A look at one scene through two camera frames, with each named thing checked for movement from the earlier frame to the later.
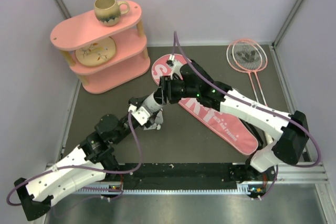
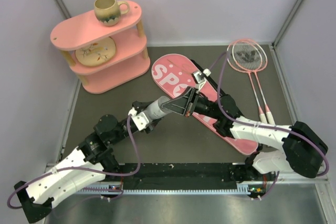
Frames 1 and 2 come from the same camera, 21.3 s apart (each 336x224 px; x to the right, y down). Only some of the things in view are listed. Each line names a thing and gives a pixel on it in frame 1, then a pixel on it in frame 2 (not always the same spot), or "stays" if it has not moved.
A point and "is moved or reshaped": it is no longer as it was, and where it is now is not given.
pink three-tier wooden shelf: x=130 y=60 stays
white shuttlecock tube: x=156 y=100 is moved or reshaped
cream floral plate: x=97 y=54 stays
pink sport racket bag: x=236 y=132 stays
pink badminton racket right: x=252 y=56 stays
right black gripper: x=167 y=84 → x=179 y=105
